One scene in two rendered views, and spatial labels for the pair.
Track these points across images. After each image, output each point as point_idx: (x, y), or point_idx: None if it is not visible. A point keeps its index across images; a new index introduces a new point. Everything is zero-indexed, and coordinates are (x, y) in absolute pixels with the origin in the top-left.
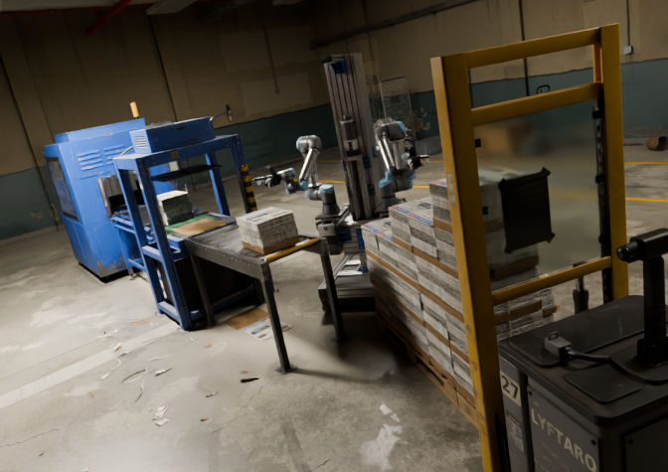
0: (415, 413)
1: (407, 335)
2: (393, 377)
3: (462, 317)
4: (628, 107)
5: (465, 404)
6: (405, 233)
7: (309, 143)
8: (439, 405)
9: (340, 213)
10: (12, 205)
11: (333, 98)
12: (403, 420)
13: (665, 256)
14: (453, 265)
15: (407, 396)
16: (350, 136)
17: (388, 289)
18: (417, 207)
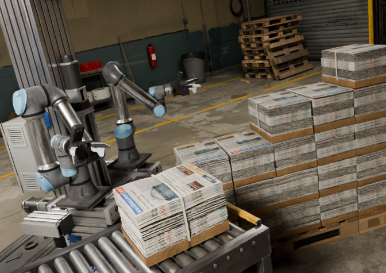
0: (368, 255)
1: (280, 233)
2: (309, 268)
3: (381, 145)
4: None
5: (369, 220)
6: (302, 119)
7: (54, 93)
8: (355, 242)
9: (99, 187)
10: None
11: (41, 31)
12: (379, 262)
13: None
14: (374, 110)
15: (343, 260)
16: (81, 81)
17: (244, 209)
18: (284, 100)
